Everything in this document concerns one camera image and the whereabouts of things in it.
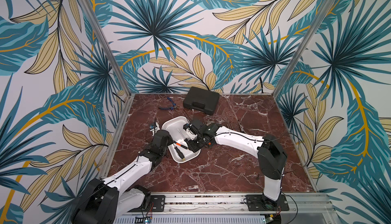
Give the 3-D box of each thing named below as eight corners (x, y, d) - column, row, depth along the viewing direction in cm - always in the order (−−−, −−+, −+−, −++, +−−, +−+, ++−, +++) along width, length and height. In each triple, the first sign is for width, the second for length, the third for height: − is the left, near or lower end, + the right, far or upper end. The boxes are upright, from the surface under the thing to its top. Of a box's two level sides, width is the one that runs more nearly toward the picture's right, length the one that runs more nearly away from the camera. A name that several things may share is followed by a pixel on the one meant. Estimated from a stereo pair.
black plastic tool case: (180, 107, 113) (180, 102, 109) (189, 89, 125) (189, 84, 120) (215, 116, 108) (216, 111, 104) (221, 97, 120) (222, 92, 116)
